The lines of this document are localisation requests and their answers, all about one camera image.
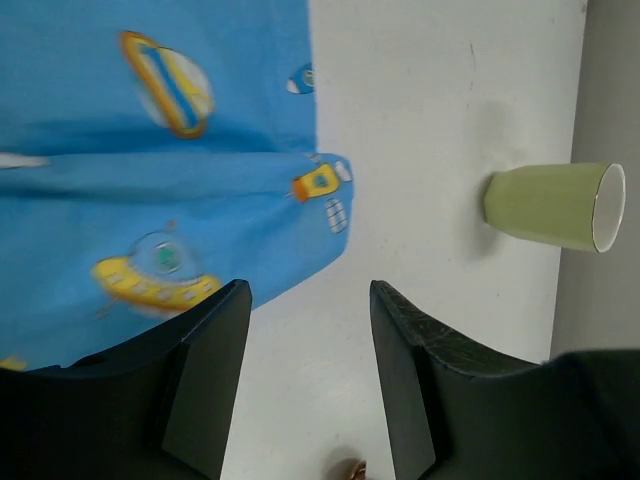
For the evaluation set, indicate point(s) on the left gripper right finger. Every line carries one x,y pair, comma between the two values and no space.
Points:
457,409

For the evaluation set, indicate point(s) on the rose gold spoon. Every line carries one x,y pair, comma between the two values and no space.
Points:
345,463

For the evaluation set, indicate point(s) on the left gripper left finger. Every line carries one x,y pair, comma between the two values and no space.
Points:
158,406

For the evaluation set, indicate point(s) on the blue space print cloth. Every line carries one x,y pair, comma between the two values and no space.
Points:
151,152

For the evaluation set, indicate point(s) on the light green mug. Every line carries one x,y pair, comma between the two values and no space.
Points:
573,206

